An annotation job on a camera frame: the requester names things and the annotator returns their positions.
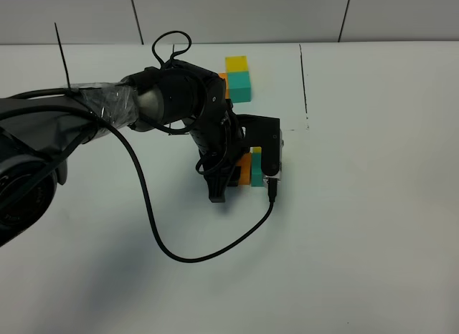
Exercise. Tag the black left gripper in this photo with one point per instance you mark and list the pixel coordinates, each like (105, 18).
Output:
(218, 154)

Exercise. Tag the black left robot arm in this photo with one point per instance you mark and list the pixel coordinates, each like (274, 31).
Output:
(42, 128)

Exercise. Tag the teal template cube block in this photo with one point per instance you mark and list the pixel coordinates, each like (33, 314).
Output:
(240, 89)

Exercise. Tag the orange template cube block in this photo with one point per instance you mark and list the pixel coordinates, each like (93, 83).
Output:
(223, 75)

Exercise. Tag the yellow template cube block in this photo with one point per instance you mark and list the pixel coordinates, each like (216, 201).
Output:
(236, 64)

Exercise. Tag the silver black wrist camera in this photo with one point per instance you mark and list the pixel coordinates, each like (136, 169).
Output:
(264, 132)

